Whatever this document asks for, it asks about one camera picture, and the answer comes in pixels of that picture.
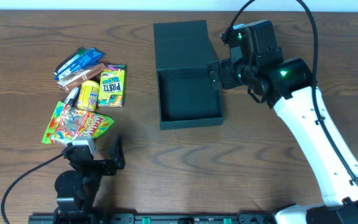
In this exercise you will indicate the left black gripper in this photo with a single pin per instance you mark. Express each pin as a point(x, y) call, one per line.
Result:
point(99, 166)

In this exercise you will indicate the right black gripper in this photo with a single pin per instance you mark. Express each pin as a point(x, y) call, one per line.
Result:
point(215, 73)

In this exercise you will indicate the dark green gift box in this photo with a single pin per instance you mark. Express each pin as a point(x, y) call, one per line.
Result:
point(187, 98)

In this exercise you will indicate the Haribo sour worms bag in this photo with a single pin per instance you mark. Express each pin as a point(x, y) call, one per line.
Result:
point(67, 123)

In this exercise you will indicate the brown Pocky box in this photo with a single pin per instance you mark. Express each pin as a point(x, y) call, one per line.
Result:
point(80, 76)

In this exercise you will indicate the blue cookie wrapper pack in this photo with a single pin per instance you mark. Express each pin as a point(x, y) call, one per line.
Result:
point(92, 55)

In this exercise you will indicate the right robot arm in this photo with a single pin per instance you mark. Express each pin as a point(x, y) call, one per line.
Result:
point(289, 88)

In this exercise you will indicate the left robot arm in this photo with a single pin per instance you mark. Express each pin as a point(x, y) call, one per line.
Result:
point(77, 188)

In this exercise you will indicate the yellow Mentos candy bottle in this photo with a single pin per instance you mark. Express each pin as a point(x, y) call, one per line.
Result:
point(88, 96)

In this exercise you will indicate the purple white candy bar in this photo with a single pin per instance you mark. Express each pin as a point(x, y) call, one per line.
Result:
point(72, 96)

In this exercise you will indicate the green Pretz snack box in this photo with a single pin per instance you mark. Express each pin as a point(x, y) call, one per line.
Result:
point(111, 91)

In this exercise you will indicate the green black candy bar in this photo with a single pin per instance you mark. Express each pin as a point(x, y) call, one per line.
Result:
point(75, 55)

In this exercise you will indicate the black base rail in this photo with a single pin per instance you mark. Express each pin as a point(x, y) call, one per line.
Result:
point(128, 218)

